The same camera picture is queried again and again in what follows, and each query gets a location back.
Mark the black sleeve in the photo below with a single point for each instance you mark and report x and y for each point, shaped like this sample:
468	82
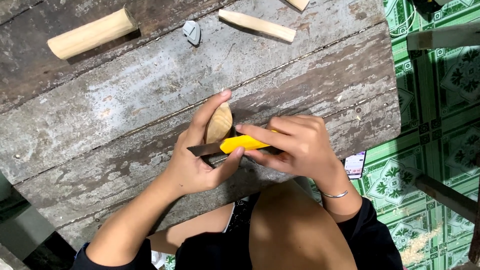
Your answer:
369	236
108	260

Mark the small pale wood offcut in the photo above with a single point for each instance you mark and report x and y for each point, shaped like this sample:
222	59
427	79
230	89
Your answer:
299	3

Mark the carved oval wood piece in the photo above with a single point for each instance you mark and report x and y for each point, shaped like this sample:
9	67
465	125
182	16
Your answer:
218	123

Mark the split pale wood stick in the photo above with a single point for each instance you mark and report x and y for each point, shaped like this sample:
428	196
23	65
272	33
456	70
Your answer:
257	25

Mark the pile of wood shavings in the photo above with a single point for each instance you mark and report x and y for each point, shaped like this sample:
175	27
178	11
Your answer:
418	243

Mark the silver wrist bangle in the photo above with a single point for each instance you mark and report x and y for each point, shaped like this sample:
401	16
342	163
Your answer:
335	195

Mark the grey plastic knife cap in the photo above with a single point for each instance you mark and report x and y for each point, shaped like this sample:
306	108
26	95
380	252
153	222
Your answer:
192	32

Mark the person's right hand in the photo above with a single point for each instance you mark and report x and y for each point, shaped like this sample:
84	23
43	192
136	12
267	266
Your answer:
303	146

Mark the yellow utility knife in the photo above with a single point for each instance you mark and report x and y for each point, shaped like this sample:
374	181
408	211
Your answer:
240	143

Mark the person's legs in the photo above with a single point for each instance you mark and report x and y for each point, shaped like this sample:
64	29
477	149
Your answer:
285	228

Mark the person's left hand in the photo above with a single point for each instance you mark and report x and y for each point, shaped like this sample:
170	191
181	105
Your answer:
187	165

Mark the black shorts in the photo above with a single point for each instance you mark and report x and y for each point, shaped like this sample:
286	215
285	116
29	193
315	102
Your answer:
225	247

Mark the round pale wood log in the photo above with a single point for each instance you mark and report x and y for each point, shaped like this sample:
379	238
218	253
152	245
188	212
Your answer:
92	34

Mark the wooden chair frame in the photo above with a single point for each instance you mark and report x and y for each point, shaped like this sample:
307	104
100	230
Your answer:
453	202

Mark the smartphone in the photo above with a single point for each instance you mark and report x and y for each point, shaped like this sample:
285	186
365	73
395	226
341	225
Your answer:
354	165

